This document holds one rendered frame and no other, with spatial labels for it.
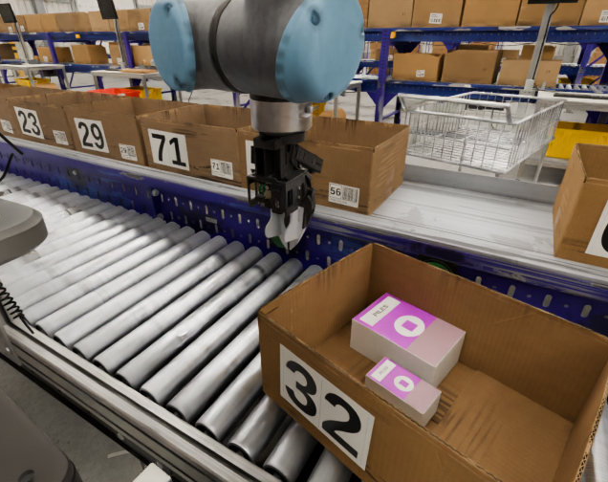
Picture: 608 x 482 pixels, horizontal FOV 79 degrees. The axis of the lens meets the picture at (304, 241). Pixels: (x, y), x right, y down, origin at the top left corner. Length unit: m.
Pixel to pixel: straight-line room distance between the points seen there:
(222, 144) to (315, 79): 0.78
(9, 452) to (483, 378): 0.64
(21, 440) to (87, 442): 1.42
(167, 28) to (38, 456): 0.37
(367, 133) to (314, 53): 0.86
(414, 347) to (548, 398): 0.21
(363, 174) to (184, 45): 0.56
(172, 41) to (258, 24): 0.12
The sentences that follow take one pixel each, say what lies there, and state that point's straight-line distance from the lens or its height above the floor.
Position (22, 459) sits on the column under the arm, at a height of 1.08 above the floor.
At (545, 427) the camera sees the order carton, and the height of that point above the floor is 0.76.
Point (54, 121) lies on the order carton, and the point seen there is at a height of 0.99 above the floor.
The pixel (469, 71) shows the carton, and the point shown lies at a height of 0.93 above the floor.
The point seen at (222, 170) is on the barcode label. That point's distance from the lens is 1.12.
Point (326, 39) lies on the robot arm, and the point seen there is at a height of 1.26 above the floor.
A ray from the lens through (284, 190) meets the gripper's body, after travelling 0.55.
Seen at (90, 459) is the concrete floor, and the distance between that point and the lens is 1.65.
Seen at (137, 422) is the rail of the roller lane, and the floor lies 0.74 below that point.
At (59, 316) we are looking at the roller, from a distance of 0.96.
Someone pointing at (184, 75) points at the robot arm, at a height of 1.23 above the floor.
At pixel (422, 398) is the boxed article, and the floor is 0.80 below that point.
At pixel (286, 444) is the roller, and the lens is 0.61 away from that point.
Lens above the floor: 1.26
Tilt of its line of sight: 29 degrees down
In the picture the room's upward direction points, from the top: straight up
